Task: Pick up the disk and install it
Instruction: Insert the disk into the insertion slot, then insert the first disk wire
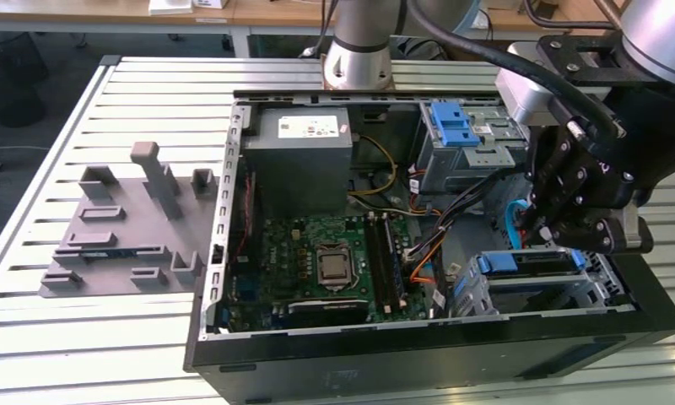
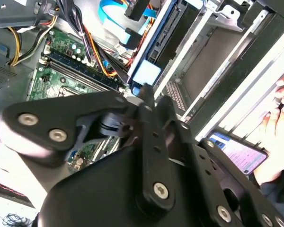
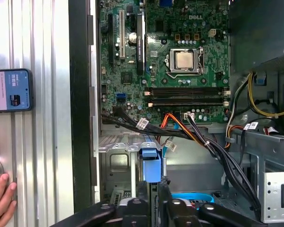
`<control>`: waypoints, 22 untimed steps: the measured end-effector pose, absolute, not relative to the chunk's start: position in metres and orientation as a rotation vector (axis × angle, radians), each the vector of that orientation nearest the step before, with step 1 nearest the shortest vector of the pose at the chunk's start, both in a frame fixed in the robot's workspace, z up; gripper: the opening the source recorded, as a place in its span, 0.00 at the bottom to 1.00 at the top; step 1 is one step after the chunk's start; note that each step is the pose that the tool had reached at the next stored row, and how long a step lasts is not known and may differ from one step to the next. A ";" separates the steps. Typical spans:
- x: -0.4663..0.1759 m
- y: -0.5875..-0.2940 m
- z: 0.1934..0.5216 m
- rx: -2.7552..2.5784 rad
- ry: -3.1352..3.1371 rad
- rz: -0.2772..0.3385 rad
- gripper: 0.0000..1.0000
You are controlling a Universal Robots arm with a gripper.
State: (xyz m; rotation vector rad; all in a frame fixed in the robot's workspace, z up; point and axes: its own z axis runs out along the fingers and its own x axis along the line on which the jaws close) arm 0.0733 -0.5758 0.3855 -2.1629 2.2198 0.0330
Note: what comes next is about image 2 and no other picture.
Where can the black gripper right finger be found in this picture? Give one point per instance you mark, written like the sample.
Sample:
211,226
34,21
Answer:
204,164

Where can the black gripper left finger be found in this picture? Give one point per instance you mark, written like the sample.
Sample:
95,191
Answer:
85,104

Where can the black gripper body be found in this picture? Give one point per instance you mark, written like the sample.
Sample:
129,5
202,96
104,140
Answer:
97,196

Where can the smartphone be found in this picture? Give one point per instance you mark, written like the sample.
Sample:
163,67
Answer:
236,151

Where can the hard disk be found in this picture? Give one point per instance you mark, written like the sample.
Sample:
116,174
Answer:
146,71

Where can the person's left hand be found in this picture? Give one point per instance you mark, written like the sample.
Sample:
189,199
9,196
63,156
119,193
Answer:
279,142

